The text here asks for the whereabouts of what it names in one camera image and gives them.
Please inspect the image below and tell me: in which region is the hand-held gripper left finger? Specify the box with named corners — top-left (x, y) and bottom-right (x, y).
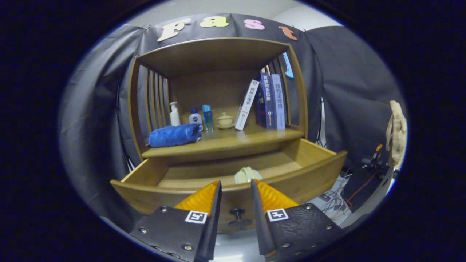
top-left (129, 180), bottom-right (222, 262)

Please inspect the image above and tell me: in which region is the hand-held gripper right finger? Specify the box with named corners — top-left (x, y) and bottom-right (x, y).
top-left (250, 178), bottom-right (344, 261)

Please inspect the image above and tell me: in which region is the pale green handled sponge brush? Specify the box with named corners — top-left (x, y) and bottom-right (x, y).
top-left (234, 167), bottom-right (263, 185)

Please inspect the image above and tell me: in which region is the wooden drawer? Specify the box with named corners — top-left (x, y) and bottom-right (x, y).
top-left (110, 138), bottom-right (348, 233)

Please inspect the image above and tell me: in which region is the wooden countertop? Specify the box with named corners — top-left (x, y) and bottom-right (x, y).
top-left (141, 125), bottom-right (305, 159)

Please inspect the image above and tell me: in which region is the wooden cabinet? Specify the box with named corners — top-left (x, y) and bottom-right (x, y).
top-left (127, 36), bottom-right (309, 164)

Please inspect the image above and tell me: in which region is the blue towel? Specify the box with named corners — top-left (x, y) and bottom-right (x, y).
top-left (149, 123), bottom-right (202, 148)

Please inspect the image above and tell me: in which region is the cream lidded teacup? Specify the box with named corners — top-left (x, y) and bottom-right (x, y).
top-left (217, 112), bottom-right (234, 130)

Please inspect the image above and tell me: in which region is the clear blue bottle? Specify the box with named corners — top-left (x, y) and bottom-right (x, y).
top-left (202, 105), bottom-right (214, 132)

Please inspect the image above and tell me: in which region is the white bottle with blue cap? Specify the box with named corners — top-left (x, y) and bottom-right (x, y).
top-left (189, 107), bottom-right (204, 132)

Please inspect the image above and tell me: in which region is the white pump bottle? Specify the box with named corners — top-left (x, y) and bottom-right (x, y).
top-left (169, 102), bottom-right (181, 127)

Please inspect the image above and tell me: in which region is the black light stand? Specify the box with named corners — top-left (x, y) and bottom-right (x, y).
top-left (316, 96), bottom-right (326, 148)

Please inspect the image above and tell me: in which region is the white book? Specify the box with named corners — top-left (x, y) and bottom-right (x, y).
top-left (234, 80), bottom-right (260, 131)

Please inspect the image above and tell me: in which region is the light blue book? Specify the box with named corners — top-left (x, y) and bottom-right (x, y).
top-left (270, 74), bottom-right (285, 130)

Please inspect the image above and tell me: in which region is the dark blue book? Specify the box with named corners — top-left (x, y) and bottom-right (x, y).
top-left (255, 72), bottom-right (275, 130)

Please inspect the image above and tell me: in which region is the black device with orange tip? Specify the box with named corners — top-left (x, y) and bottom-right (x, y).
top-left (360, 144), bottom-right (386, 171)

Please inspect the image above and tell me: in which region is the black backdrop cloth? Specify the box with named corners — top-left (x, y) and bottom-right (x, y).
top-left (58, 13), bottom-right (408, 222)

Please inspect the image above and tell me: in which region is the beige cloth bag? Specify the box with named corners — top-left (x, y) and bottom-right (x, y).
top-left (385, 100), bottom-right (408, 170)

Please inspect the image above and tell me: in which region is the bundle of floor cables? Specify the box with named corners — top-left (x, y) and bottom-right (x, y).
top-left (317, 175), bottom-right (364, 216)

